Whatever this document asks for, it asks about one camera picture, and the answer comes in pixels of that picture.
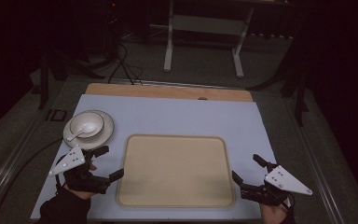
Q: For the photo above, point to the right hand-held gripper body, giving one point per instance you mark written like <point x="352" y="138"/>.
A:
<point x="284" y="182"/>

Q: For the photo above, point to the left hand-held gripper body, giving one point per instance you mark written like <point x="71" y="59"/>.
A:
<point x="74" y="158"/>

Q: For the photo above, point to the person's right hand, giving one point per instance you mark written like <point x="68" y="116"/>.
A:
<point x="273" y="214"/>

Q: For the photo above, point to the person's left hand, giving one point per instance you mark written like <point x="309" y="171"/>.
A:
<point x="82" y="194"/>

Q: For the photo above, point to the cream plate with dark rim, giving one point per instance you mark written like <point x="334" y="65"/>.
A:
<point x="88" y="143"/>

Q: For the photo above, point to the white ceramic spoon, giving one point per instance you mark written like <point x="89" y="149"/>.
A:
<point x="87" y="127"/>

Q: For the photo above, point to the white bowl with dark rim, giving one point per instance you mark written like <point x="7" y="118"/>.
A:
<point x="97" y="119"/>

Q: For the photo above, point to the black floor socket box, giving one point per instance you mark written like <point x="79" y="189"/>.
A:
<point x="56" y="115"/>

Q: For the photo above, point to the beige tray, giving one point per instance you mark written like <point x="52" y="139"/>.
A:
<point x="175" y="171"/>

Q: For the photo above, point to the black metal stand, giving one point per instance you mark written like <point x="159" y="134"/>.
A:
<point x="300" y="93"/>
<point x="44" y="81"/>

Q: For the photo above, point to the light blue table mat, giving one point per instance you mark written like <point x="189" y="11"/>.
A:
<point x="174" y="115"/>

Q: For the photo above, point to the wooden table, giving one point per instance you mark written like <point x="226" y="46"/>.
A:
<point x="167" y="91"/>

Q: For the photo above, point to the white metal stand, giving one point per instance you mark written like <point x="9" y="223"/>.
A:
<point x="168" y="46"/>

